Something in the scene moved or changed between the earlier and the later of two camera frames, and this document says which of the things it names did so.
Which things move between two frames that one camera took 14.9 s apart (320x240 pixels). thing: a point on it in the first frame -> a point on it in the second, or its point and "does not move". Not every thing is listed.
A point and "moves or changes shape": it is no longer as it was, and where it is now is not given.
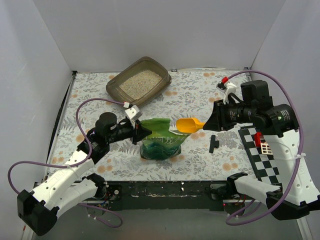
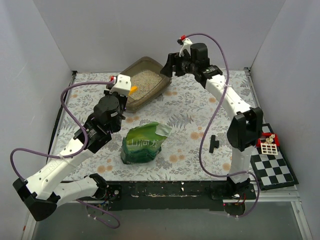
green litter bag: (162, 143) moves or changes shape
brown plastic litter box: (139, 82) does not move
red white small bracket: (265, 148) does not move
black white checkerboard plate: (264, 164) does not move
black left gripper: (135, 133) -> (123, 100)
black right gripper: (219, 116) -> (178, 65)
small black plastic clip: (213, 144) does not move
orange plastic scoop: (188, 125) -> (133, 89)
